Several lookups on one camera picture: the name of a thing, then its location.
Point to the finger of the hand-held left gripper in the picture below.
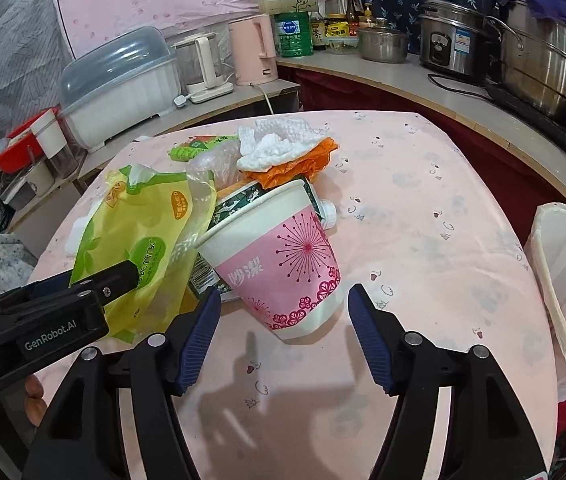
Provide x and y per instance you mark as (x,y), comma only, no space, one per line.
(118,277)

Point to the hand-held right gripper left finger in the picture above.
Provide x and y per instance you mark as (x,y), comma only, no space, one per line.
(200,340)

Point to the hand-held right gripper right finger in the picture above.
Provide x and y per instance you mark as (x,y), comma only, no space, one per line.
(370,340)

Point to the yellow-green snack bag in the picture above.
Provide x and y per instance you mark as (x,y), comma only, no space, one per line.
(148,240)

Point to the pink floral paper cup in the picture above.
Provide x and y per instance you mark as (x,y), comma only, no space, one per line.
(283,265)

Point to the clear plastic bag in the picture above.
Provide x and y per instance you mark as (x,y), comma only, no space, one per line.
(213,165)

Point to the orange sponge cloth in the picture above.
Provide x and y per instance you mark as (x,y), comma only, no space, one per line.
(308,160)

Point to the white lined trash bin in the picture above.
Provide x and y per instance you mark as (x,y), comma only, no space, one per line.
(563,270)

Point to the white paper towel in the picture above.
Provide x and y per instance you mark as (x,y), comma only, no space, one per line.
(278,142)

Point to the person's left hand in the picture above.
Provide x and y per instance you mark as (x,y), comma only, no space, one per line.
(36,400)

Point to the pink printed tablecloth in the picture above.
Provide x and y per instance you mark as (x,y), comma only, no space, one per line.
(438,270)

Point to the green patterned drink pouch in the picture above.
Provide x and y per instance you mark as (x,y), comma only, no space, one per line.
(235,205)

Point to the small green box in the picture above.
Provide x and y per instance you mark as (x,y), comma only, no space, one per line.
(188,151)

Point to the white lidded glass jar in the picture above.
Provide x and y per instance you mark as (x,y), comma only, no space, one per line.
(55,145)

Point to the red plastic basin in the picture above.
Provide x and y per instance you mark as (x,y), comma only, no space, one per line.
(13,157)

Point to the grey side shelf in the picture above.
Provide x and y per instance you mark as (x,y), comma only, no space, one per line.
(163,122)

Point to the white dish drainer with lid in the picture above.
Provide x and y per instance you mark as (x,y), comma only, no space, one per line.
(118,100)

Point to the white power plug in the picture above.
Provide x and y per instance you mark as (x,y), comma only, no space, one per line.
(182,101)

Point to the grey translucent plastic sheet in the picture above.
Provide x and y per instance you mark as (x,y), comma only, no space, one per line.
(13,50)

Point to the pink electric kettle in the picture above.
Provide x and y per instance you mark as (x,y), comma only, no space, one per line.
(250,50)

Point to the black induction cooker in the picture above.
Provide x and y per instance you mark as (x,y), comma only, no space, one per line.
(528,115)

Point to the small steel pot with lid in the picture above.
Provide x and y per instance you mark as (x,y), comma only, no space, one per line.
(383,45)

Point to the clear plastic food container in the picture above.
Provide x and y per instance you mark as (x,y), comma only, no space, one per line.
(343,46)

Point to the green tin can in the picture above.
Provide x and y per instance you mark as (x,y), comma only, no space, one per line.
(293,35)

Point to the steel rice cooker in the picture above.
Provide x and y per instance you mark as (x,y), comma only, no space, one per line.
(450,45)

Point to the dark soy sauce bottle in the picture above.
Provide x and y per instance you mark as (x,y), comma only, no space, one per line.
(318,35)

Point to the large steel steamer pot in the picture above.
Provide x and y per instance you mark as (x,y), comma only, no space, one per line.
(543,70)

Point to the amber sauce bottle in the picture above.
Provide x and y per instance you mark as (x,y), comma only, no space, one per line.
(368,17)

